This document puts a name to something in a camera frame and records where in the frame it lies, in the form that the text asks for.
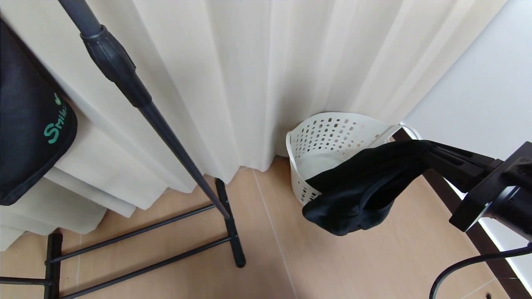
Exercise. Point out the white curtain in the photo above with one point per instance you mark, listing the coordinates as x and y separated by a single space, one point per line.
249 62
41 220

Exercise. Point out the black clothes rack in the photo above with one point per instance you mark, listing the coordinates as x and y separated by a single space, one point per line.
112 62

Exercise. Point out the black garment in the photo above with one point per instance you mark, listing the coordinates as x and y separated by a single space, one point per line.
357 195

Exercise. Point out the black shorts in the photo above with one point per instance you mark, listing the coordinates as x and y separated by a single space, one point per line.
25 124

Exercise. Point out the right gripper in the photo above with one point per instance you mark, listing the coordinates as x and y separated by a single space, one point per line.
490 195

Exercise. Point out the white laundry basket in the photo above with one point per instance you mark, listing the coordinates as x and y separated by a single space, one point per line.
328 137

